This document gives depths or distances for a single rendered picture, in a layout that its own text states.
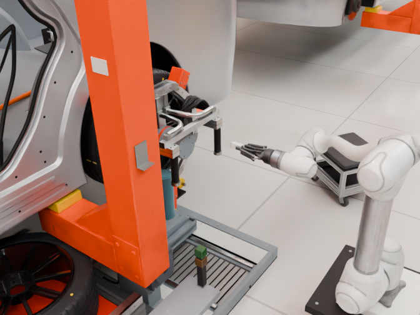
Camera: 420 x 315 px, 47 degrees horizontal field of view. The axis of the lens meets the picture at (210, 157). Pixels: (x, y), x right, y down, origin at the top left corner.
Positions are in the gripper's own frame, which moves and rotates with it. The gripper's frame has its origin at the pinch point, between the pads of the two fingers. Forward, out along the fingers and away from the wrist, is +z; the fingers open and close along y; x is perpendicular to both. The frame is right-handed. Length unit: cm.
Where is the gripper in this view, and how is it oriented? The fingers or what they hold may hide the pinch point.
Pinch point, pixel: (237, 145)
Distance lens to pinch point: 237.2
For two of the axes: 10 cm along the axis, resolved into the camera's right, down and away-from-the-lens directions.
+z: -8.1, -2.8, 5.1
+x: -0.2, -8.6, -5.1
